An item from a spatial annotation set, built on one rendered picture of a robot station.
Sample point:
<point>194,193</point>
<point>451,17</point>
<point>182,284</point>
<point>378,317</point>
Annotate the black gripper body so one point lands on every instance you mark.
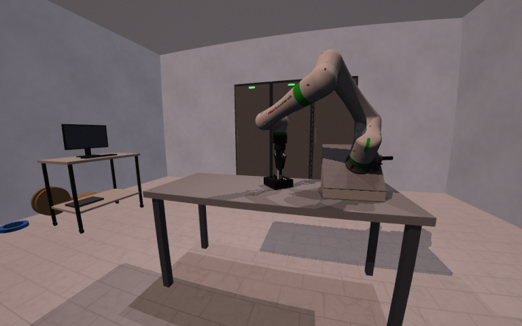
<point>280,149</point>

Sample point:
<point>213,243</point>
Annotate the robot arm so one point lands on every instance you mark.
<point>318,84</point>

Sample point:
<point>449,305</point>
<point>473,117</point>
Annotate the black lighting desk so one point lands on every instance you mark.
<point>275,183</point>

